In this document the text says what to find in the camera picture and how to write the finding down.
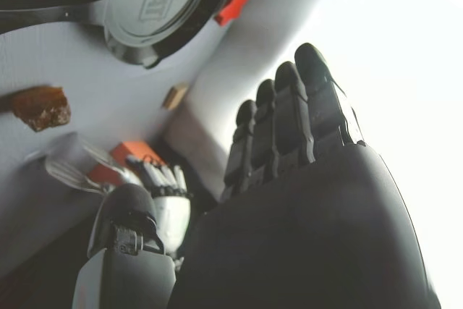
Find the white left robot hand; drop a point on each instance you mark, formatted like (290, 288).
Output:
(307, 233)

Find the brown meat piece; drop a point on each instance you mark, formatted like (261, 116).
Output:
(43, 108)

